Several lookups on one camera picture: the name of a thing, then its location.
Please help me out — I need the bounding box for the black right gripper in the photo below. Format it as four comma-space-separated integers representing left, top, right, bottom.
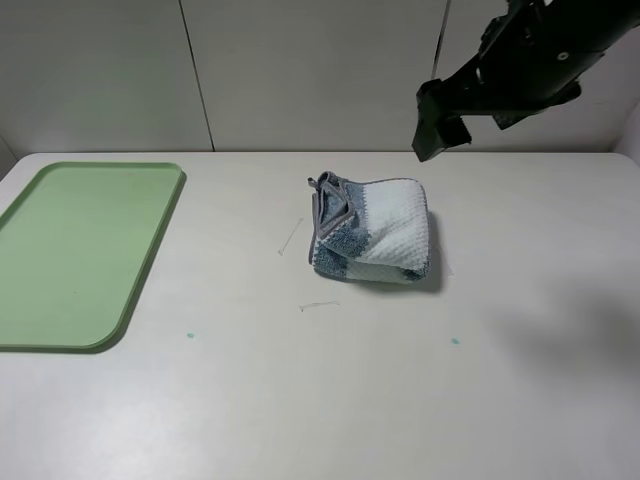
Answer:
411, 14, 600, 161

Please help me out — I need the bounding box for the blue white striped towel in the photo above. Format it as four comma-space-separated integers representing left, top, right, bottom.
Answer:
308, 171, 431, 284

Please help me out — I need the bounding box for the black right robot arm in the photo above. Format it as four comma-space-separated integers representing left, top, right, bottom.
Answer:
412, 1, 639, 162

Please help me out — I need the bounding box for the green plastic tray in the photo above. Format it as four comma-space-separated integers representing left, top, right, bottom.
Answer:
1, 162, 186, 352

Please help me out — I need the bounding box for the clear plastic tag fastener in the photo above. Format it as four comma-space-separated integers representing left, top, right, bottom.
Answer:
298, 300, 340, 312

